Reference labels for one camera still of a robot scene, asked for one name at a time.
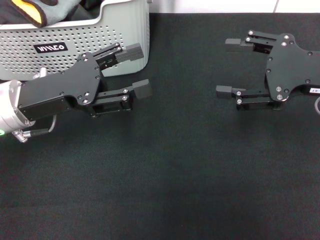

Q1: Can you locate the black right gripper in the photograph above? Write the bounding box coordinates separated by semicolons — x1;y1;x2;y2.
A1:
215;29;320;111

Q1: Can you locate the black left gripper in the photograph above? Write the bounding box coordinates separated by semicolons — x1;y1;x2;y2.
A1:
18;53;102;122

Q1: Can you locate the yellow grey towel black trim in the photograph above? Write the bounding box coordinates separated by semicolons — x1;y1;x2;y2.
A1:
0;0;84;29

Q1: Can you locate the grey perforated plastic storage box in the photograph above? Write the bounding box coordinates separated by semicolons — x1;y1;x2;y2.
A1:
0;0;151;82

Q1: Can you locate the black tablecloth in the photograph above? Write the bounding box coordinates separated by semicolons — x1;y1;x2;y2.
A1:
0;12;320;240

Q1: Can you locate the black cloth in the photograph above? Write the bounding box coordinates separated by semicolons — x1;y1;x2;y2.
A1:
0;0;107;26

